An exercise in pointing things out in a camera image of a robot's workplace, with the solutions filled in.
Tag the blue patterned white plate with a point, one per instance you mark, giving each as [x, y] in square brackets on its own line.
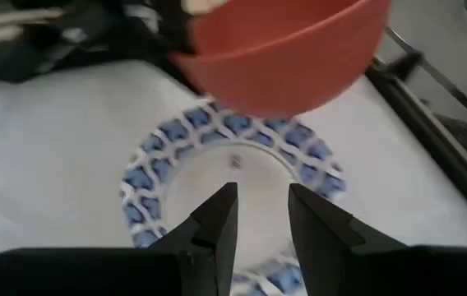
[172, 132]

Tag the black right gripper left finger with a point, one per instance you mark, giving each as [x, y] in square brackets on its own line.
[213, 238]

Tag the black aluminium table frame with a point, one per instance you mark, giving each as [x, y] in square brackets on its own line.
[443, 140]

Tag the red bowl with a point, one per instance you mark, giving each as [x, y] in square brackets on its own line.
[283, 61]

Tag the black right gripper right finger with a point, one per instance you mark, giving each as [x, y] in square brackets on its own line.
[324, 246]

